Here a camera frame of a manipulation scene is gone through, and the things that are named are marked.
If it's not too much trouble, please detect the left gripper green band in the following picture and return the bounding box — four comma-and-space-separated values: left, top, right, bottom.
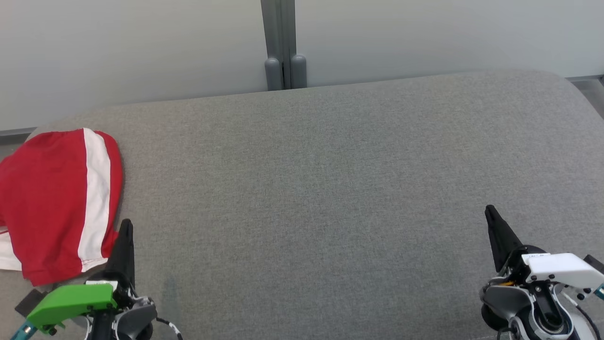
25, 218, 143, 335

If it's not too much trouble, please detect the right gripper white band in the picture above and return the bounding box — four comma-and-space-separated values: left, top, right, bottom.
485, 204, 604, 297

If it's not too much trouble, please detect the grey metal partition post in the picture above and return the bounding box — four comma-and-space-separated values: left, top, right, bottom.
260, 0, 308, 91

